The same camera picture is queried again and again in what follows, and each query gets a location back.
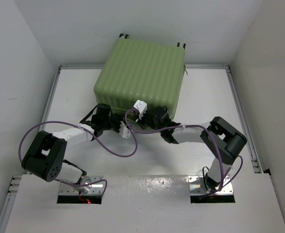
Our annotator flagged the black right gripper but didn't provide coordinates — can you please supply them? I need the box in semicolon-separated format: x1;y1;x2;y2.
133;110;163;133

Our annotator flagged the light green suitcase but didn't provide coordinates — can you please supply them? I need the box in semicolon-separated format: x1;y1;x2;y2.
94;34;186;119

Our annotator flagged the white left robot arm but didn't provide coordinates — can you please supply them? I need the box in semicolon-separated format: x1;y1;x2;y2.
20;103;124;187

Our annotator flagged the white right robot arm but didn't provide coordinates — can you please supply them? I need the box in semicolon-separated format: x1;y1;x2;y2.
136;107;247;193

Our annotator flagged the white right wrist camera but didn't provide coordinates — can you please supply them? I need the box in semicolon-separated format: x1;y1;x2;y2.
133;100;148;122

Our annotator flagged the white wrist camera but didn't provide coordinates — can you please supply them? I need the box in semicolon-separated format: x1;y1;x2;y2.
133;100;148;122
119;122;131;138

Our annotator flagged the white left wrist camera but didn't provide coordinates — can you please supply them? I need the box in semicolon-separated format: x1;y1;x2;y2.
119;122;131;138

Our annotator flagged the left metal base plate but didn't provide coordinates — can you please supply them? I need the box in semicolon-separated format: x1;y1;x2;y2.
59;176;106;197

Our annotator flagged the metal base plate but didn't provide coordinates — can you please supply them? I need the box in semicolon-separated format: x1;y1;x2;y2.
187;176;234;197
59;176;106;197

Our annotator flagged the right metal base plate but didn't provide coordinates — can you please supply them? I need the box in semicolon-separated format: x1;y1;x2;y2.
187;176;234;197

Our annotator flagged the right aluminium table rail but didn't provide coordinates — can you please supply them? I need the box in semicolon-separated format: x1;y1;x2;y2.
226;66;271;175

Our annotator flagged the aluminium table rail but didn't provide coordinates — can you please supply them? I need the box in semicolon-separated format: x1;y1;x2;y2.
0;66;63;233
226;66;271;175

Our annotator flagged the left aluminium table rail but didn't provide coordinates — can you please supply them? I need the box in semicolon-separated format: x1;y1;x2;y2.
0;66;63;233

